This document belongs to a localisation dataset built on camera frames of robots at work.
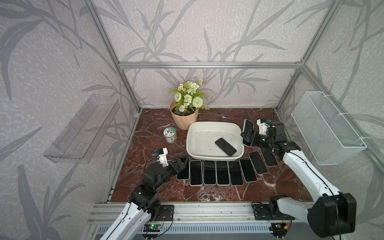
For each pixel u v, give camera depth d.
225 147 0.96
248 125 0.81
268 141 0.67
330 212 0.38
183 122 0.97
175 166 0.66
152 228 0.71
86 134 0.72
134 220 0.52
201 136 1.03
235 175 0.86
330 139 0.60
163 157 0.69
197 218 0.73
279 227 0.74
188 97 0.85
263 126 0.75
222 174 0.86
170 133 0.96
